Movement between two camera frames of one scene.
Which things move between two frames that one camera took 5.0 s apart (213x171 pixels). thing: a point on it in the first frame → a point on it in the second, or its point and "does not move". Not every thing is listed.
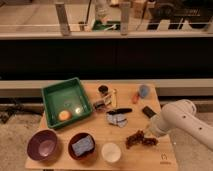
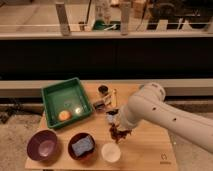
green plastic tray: (67, 95) does not move
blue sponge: (83, 146) does not move
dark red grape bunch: (139, 138) → (117, 134)
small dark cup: (103, 89) does not move
